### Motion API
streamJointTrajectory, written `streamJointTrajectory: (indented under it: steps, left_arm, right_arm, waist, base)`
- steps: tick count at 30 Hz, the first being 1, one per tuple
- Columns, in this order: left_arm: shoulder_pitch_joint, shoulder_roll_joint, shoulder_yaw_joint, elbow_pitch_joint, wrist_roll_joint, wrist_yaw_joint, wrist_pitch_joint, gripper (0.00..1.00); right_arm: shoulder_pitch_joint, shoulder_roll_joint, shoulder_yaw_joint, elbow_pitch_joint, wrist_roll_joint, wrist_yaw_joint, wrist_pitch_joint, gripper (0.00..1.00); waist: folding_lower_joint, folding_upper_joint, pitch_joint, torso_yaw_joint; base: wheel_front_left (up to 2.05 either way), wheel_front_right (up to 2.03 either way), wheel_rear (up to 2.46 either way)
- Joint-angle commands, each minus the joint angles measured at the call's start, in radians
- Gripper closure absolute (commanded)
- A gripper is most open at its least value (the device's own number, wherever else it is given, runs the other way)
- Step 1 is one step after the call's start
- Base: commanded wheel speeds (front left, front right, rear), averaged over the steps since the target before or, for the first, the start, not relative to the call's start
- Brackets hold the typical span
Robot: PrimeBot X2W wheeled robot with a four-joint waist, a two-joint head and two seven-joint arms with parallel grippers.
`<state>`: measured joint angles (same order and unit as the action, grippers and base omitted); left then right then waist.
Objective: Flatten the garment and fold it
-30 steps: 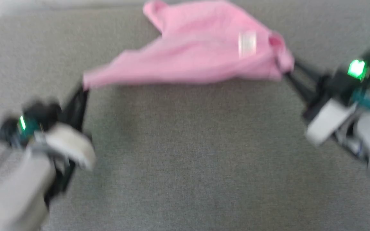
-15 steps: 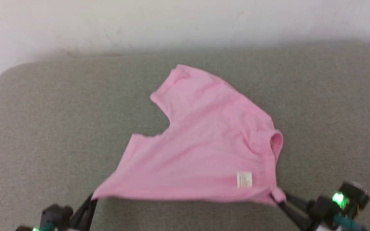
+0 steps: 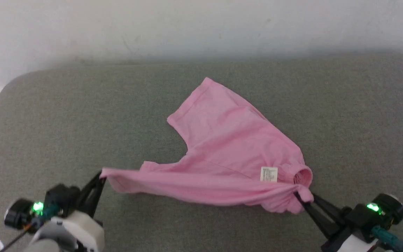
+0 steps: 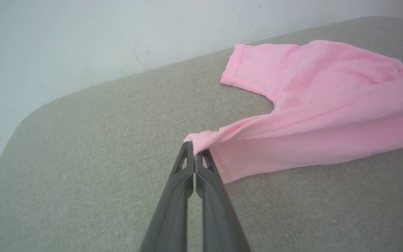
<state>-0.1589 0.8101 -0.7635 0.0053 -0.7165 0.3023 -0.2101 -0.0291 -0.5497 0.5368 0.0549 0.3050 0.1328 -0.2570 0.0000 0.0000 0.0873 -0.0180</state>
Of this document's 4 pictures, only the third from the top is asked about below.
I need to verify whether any grey fabric sofa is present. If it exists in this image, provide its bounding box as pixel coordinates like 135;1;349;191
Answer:
0;52;403;252

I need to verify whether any teal plug right arm cable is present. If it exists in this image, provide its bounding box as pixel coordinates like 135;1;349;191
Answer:
370;225;403;252

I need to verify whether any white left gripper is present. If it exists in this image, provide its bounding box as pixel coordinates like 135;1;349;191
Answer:
52;170;106;252

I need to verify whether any teal plug left arm cable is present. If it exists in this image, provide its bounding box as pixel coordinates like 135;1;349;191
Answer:
0;204;61;252

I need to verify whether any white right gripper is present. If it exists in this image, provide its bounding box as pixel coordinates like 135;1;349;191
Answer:
294;192;380;252

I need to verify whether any pink t-shirt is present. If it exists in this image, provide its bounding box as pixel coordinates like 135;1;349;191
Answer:
100;77;314;215

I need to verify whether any teal plug arm cable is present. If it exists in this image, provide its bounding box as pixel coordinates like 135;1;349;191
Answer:
370;225;403;252
0;204;61;252

